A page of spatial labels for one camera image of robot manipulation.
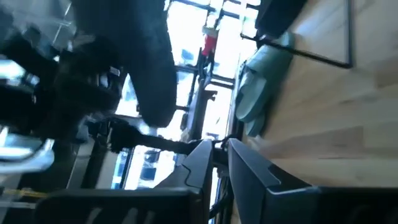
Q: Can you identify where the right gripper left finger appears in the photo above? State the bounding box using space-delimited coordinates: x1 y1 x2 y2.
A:
34 139 214 224

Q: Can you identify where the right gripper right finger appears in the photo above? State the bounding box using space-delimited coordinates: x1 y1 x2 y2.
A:
228 138 398 224

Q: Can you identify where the black rubber slide sandal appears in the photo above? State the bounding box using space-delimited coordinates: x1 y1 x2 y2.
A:
70 0 178 129

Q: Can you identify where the green rubber slide sandal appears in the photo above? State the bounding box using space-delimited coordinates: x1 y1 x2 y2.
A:
235 30 296 124
244 111 268 138

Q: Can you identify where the red object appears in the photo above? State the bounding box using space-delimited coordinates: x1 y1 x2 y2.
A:
201 26 219 58

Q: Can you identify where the wooden shelf black frame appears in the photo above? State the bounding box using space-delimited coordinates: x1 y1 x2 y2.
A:
241 0 355 70

